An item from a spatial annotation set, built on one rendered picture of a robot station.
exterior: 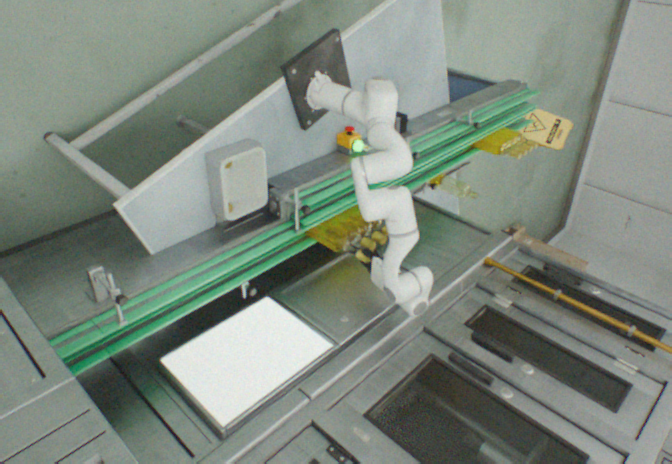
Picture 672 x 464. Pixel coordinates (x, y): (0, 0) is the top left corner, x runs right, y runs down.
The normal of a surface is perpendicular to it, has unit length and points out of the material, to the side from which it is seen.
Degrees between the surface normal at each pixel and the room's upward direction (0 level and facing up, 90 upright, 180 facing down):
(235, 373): 90
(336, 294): 90
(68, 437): 90
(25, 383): 91
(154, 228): 0
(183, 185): 0
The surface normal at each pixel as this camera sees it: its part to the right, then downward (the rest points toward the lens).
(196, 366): 0.02, -0.85
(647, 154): -0.70, 0.36
